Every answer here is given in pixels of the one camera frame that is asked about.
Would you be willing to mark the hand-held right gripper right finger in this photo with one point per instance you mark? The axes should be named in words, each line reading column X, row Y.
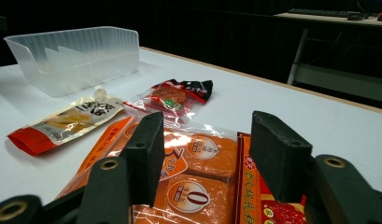
column 277, row 155

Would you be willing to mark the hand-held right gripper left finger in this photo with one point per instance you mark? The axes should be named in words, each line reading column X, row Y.
column 144, row 155

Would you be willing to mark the red orange food packet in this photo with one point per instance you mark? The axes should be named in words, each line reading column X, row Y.
column 251, row 193

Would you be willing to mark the orange packet of cakes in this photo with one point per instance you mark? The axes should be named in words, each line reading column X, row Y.
column 204, row 174

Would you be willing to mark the small clear red snack packet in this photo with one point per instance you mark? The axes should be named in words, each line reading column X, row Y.
column 170, row 96

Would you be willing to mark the clear plastic storage container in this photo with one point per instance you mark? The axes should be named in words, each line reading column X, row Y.
column 76, row 59

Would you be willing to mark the white red spout pouch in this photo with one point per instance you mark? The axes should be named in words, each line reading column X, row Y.
column 64, row 123

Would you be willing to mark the grey metal stand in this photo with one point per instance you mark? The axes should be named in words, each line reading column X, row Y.
column 335, row 81

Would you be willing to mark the wooden desk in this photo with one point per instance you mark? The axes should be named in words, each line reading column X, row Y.
column 328, row 20

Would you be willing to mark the black keyboard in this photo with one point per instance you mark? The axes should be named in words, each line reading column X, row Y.
column 319, row 13

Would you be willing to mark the black computer mouse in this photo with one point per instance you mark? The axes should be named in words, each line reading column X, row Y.
column 355, row 16

